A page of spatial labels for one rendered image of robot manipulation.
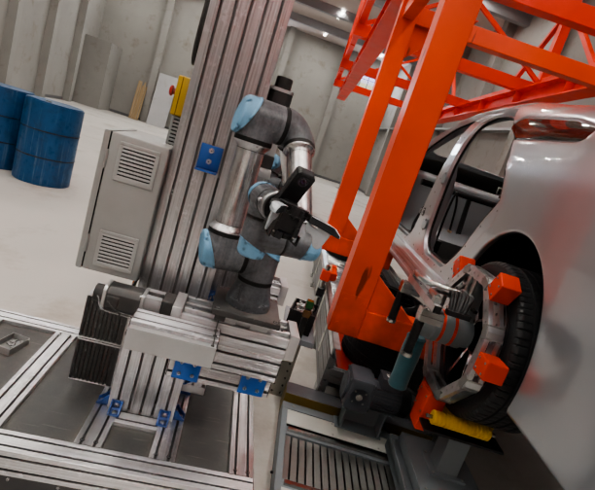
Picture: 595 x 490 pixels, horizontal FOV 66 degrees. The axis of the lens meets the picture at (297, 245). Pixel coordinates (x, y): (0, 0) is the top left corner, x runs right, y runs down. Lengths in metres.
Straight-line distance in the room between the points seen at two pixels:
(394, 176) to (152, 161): 1.18
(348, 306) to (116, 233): 1.24
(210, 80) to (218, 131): 0.16
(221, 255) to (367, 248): 1.05
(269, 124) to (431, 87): 1.11
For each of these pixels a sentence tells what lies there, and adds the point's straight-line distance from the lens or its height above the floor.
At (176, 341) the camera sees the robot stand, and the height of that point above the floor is 0.72.
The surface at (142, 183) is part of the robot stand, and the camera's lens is 1.57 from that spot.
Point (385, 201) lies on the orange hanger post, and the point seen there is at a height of 1.24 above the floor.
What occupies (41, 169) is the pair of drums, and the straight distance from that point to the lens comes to 6.02.
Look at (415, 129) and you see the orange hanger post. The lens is 2.27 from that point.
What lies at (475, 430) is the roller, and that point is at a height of 0.52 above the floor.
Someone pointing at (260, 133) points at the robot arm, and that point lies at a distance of 1.35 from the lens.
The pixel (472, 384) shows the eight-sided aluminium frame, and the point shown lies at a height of 0.76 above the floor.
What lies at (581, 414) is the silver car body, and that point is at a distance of 1.48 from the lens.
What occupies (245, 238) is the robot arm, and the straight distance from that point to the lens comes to 1.16.
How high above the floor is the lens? 1.37
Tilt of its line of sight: 12 degrees down
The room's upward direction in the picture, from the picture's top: 18 degrees clockwise
